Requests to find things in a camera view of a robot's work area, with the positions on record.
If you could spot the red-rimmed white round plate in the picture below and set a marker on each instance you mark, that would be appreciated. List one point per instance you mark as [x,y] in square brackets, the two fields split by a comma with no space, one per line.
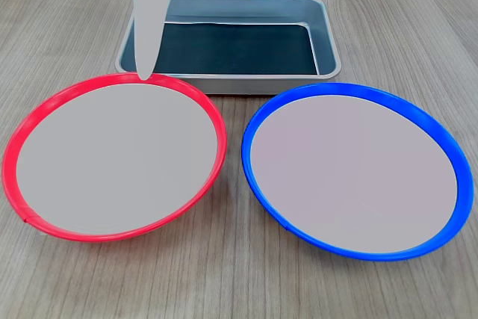
[115,158]

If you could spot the steel tray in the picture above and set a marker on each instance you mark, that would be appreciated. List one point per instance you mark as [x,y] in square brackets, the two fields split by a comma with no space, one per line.
[328,57]

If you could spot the black tray mat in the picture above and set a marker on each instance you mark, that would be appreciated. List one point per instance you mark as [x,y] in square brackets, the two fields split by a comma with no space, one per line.
[239,50]

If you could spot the blue-rimmed white round plate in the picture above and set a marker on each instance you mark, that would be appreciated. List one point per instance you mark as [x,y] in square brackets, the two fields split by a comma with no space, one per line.
[354,173]

